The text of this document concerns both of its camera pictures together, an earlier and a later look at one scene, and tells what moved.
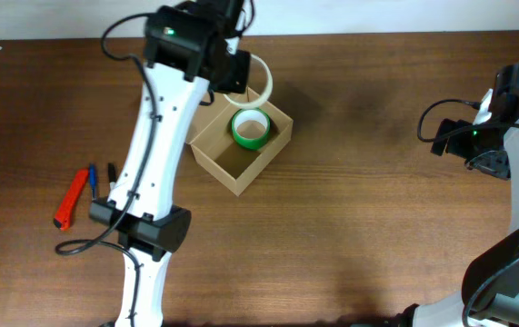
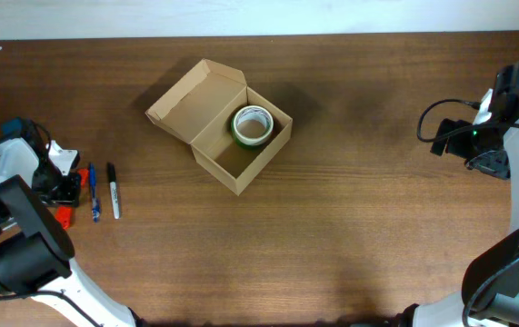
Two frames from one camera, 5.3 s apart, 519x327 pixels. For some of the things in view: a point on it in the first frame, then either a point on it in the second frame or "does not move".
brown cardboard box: (211, 136) does not move
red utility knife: (63, 219) does not move
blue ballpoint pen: (93, 179) does not move
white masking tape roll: (264, 97) → (255, 113)
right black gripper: (495, 166) does not move
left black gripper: (238, 78) → (70, 195)
